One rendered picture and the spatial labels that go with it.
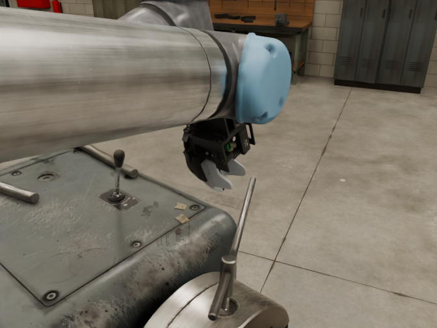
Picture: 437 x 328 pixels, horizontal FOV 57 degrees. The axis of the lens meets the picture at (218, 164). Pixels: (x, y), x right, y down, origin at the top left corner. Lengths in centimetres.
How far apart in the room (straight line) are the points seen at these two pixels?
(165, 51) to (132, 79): 4
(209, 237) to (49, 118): 59
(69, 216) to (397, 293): 212
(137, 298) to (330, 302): 187
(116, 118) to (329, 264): 251
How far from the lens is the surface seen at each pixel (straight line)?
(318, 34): 706
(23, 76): 19
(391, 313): 250
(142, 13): 46
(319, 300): 245
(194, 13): 48
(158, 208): 82
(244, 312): 63
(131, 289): 67
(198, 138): 57
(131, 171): 94
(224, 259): 58
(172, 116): 27
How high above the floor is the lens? 170
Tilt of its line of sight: 27 degrees down
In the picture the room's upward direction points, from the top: straight up
